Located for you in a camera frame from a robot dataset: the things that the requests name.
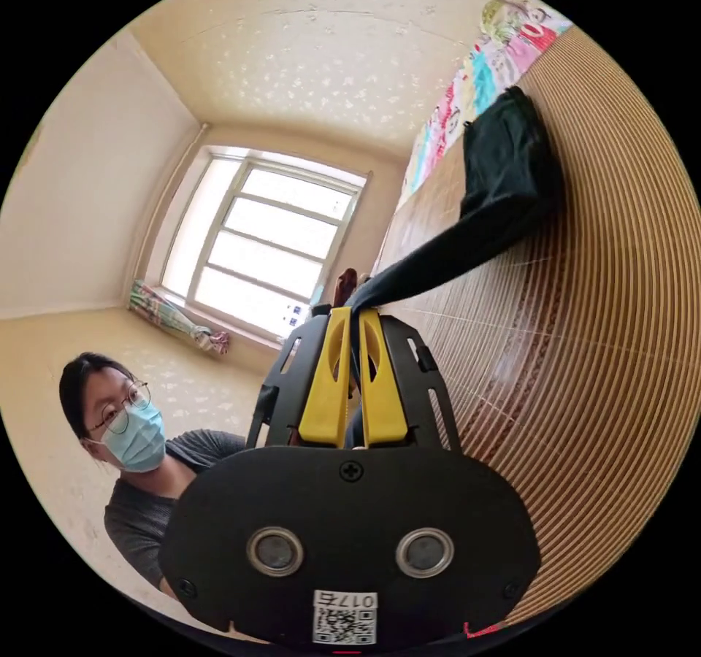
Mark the bed with woven mat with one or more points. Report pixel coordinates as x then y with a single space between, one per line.
591 312

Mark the window with white frame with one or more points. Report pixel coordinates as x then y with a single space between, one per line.
263 241

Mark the person's body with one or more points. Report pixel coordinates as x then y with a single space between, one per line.
137 438

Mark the black pants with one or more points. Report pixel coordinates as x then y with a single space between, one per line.
501 164

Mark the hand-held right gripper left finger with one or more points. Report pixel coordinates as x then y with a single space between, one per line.
324 394

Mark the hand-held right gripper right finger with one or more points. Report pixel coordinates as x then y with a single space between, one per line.
383 399

